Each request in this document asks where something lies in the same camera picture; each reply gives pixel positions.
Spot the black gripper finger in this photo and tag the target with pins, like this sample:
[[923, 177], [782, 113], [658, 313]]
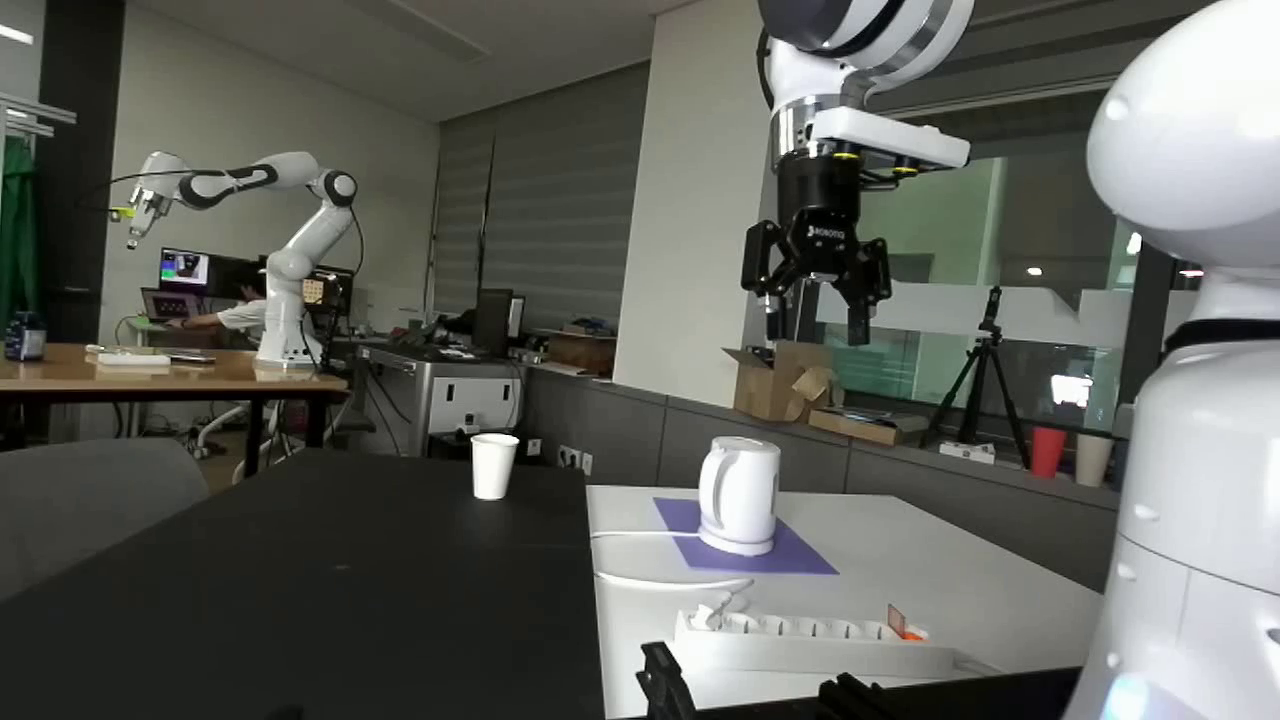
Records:
[[762, 272], [864, 281]]

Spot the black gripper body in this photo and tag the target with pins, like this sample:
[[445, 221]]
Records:
[[818, 216]]

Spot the white power strip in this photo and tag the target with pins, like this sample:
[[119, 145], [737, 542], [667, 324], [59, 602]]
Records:
[[764, 626]]

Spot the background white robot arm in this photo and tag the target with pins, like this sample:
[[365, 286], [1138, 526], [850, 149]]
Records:
[[298, 208]]

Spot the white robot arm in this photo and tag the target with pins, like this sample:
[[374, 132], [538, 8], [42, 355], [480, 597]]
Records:
[[1187, 149]]

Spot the cardboard box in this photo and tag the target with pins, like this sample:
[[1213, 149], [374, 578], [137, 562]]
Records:
[[797, 384]]

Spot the white electric kettle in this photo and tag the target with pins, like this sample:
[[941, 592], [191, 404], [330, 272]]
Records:
[[737, 493]]

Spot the red cup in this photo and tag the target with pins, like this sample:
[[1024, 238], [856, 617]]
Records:
[[1047, 450]]

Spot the purple mat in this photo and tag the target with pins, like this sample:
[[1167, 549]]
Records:
[[785, 556]]

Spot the beige paper cup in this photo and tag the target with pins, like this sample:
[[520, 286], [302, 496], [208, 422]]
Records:
[[1092, 458]]

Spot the white paper cup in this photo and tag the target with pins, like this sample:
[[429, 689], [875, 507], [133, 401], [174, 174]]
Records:
[[494, 458]]

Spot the white cabinet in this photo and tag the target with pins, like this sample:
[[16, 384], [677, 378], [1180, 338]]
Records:
[[417, 404]]

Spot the seated person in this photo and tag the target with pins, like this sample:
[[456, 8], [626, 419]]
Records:
[[242, 318]]

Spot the wooden table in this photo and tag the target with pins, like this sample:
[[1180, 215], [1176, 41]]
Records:
[[76, 374]]

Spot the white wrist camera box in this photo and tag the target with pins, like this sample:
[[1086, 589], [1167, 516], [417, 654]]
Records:
[[890, 139]]

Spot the black camera tripod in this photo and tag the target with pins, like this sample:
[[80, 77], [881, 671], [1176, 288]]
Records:
[[980, 371]]

